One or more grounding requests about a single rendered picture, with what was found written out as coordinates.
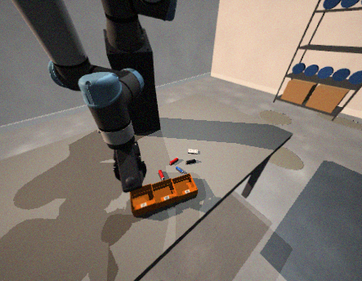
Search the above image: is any orange bin with label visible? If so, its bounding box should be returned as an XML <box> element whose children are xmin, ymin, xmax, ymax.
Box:
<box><xmin>130</xmin><ymin>174</ymin><xmax>198</xmax><ymax>217</ymax></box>

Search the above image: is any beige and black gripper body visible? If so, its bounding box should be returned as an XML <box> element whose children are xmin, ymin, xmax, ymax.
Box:
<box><xmin>106</xmin><ymin>136</ymin><xmax>141</xmax><ymax>173</ymax></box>

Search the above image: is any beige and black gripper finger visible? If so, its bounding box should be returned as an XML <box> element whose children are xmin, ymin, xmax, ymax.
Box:
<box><xmin>139</xmin><ymin>161</ymin><xmax>146</xmax><ymax>182</ymax></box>
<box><xmin>114</xmin><ymin>167</ymin><xmax>121</xmax><ymax>181</ymax></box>

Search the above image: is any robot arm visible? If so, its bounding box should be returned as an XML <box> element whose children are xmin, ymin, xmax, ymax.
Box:
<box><xmin>12</xmin><ymin>0</ymin><xmax>177</xmax><ymax>193</ymax></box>

